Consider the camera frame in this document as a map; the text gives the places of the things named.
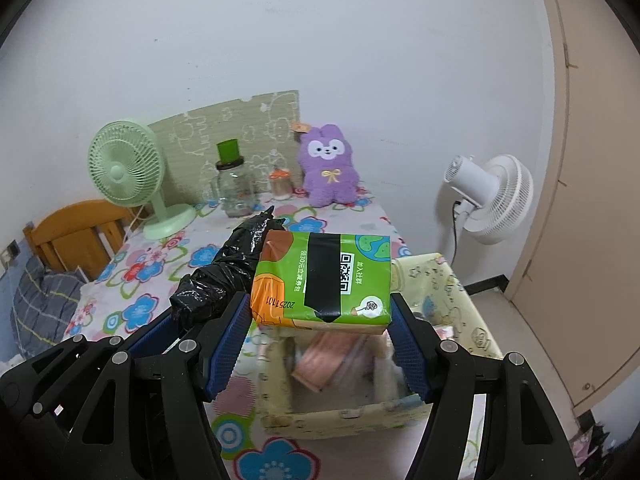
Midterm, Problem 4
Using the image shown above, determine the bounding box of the green desk fan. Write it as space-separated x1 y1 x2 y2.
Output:
88 120 197 241

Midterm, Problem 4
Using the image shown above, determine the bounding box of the beige door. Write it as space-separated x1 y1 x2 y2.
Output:
505 0 640 418

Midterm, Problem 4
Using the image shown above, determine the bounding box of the grey plaid pillow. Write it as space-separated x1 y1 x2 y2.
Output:
11 257 86 358

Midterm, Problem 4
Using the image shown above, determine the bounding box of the purple plush bunny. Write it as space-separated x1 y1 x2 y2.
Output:
292 122 362 208

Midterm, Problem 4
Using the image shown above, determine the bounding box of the green patterned board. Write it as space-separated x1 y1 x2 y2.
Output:
147 90 301 206

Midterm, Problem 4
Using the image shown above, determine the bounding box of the black fan cable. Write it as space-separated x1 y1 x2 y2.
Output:
451 201 461 263

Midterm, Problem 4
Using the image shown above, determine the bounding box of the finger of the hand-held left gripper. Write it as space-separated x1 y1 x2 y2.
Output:
20 309 183 401

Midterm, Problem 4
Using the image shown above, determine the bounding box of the pink and black bag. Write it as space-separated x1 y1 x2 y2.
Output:
574 412 623 480

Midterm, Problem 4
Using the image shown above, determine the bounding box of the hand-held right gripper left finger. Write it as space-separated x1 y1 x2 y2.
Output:
62 292 251 480

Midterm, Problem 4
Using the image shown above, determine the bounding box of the yellow patterned box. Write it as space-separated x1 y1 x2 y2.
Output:
255 252 503 441

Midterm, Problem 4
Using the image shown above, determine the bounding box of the pink face mask packet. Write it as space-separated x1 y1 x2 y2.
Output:
292 332 376 393

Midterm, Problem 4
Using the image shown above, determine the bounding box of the black plastic bag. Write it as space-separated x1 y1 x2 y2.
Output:
169 206 288 333

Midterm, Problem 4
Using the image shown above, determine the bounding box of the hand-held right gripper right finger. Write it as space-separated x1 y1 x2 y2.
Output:
390 292 573 480

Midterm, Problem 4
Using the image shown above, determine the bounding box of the small jar with orange lid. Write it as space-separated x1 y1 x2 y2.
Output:
269 167 295 200

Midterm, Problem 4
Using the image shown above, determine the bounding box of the white fan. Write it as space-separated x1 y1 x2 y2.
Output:
444 154 535 246

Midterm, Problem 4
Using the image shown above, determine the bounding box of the green orange tissue packet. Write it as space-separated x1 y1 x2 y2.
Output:
250 230 393 336

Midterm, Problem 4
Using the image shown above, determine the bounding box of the glass jar with green cap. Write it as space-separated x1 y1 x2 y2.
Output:
207 138 255 218

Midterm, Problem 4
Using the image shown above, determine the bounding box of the wooden chair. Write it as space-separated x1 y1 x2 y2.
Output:
22 200 146 281

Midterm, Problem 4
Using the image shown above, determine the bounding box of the white fan cable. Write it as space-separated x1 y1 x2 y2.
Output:
122 202 153 246

